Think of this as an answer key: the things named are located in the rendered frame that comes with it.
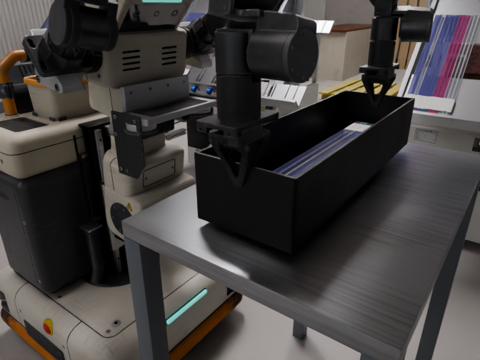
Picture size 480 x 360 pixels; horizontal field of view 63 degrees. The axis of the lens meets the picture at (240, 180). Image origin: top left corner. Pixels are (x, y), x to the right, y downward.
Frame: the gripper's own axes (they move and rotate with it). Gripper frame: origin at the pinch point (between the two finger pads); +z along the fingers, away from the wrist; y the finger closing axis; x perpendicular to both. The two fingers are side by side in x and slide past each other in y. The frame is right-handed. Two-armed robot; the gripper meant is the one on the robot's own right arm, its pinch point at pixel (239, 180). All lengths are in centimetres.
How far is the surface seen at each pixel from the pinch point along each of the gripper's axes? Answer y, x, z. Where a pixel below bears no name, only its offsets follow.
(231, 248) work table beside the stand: -2.3, 0.0, 10.1
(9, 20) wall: 187, 448, -17
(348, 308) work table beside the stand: -4.1, -18.4, 10.5
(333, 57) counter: 571, 230, 46
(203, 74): 130, 119, 10
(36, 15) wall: 220, 449, -22
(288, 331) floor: 61, 23, 89
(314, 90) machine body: 215, 91, 29
